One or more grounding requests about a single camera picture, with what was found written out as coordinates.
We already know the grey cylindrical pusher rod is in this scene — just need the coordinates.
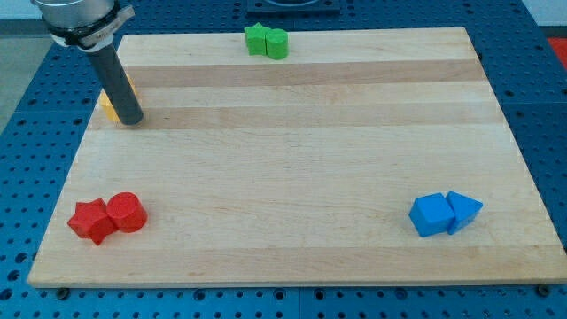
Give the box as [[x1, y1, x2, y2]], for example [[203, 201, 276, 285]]
[[87, 43, 144, 126]]

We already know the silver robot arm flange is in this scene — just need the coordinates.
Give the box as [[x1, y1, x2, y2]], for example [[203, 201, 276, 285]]
[[31, 0, 135, 52]]

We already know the blue cube block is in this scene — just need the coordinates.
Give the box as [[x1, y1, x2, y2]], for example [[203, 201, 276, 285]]
[[409, 192, 455, 237]]

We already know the light wooden board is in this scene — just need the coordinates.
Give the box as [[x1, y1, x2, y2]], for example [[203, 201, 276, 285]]
[[28, 27, 566, 288]]

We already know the red object at edge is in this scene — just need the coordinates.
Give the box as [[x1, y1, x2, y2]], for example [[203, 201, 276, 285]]
[[548, 37, 567, 68]]

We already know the blue triangular prism block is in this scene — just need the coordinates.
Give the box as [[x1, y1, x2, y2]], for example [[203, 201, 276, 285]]
[[446, 191, 484, 235]]

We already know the green star block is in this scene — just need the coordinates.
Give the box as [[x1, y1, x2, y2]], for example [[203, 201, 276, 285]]
[[244, 23, 270, 56]]

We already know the red star block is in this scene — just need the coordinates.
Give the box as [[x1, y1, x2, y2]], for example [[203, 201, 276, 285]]
[[67, 198, 118, 245]]

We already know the yellow block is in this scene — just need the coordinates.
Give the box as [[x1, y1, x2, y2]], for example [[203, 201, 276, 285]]
[[98, 74, 137, 123]]

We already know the red cylinder block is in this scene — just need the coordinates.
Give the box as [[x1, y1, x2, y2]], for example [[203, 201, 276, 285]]
[[106, 192, 148, 233]]

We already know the green cylinder block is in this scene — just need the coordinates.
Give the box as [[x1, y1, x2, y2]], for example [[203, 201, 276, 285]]
[[265, 28, 289, 59]]

